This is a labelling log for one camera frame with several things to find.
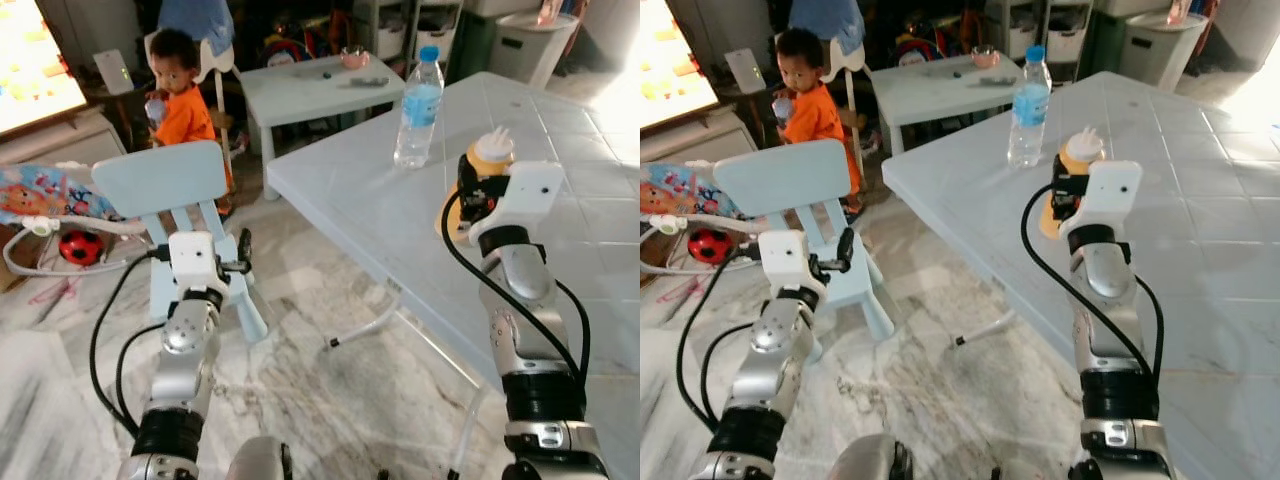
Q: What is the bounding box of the red and black ball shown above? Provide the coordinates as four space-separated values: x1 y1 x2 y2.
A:
688 228 735 266
57 230 106 268

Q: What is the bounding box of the green bin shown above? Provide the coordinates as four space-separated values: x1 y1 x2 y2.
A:
1078 8 1126 79
447 8 498 81

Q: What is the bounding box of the orange drink bottle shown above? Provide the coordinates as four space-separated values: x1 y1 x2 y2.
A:
438 127 517 243
1038 127 1107 241

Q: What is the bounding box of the white router box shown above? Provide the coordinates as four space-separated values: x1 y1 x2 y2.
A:
724 47 767 95
94 49 137 97

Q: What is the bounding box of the small white plastic table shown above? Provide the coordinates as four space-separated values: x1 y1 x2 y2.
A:
868 52 1033 158
238 52 411 203

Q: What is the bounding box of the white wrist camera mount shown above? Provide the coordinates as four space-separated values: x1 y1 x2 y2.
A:
1058 160 1145 243
167 231 230 301
757 229 824 301
468 160 567 248

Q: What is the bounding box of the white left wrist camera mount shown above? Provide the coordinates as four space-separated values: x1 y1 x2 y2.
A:
757 229 824 301
167 231 230 301

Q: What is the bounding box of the colourful baby bouncer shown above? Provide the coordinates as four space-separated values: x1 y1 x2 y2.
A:
640 162 773 273
0 160 153 279

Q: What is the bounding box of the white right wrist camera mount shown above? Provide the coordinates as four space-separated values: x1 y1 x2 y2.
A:
468 160 567 248
1058 160 1145 243

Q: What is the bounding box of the blue hanging cloth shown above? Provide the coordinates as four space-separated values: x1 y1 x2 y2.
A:
788 0 867 54
158 0 237 57

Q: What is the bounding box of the white plastic drawer unit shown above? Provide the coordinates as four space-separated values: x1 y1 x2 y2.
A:
352 0 463 63
985 0 1093 63

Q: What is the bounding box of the clear water bottle blue cap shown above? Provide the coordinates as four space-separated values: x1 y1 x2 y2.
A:
393 45 446 171
1006 44 1054 170

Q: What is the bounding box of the white lidded bin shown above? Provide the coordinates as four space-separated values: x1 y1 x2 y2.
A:
488 10 582 87
1118 10 1209 91

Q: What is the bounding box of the grey robot left leg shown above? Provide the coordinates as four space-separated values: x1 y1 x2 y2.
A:
825 432 914 480
225 435 297 480

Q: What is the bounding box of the child in orange shirt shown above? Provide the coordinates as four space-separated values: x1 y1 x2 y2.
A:
145 28 237 217
772 27 867 217

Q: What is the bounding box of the small light blue chair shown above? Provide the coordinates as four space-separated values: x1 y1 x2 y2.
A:
712 138 897 347
92 140 271 347

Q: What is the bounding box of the white television stand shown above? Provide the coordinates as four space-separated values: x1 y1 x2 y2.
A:
0 105 127 167
640 100 757 166

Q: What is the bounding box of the bright lit television screen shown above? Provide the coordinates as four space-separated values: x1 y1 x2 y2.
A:
0 0 89 137
640 0 721 130

